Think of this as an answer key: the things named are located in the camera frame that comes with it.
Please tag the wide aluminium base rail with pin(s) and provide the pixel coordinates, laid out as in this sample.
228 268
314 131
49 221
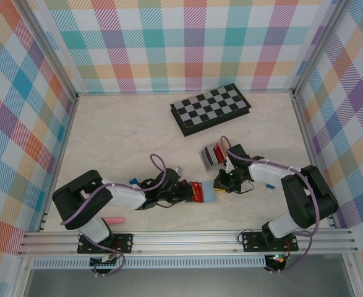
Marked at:
184 242

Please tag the small circuit board with LEDs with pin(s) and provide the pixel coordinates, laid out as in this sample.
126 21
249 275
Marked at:
277 258

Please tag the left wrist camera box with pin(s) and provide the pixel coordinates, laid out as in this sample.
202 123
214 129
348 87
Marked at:
172 176

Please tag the red credit card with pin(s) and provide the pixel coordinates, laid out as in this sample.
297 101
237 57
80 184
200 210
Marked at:
197 192
219 153

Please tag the aluminium frame post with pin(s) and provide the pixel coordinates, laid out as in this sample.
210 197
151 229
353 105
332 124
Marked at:
49 49
318 49

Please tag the grey metal panel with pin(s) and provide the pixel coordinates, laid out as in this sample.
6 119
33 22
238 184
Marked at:
184 284

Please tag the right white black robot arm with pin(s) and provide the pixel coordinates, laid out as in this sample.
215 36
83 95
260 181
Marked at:
267 171

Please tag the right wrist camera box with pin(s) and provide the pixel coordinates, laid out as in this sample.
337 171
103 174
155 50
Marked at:
237 152

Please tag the pink cylinder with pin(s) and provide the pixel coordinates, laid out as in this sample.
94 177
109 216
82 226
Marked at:
114 220

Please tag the grey white credit card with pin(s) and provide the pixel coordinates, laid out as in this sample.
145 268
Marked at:
206 158

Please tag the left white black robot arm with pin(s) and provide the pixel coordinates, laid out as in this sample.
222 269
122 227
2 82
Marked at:
125 196

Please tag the small green circuit board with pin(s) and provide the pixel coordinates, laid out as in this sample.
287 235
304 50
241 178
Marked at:
105 261

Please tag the small blue flat piece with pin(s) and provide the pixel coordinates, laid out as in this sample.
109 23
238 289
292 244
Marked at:
270 186

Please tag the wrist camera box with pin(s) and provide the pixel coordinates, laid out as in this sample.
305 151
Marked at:
237 152
172 176

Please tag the blue toy brick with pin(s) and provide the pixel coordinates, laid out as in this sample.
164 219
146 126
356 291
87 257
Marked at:
134 181

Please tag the aluminium frame rail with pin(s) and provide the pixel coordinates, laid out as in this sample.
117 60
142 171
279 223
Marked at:
62 154
122 92
308 139

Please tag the black folding chess board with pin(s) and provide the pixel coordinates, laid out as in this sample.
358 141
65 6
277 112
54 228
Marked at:
210 106

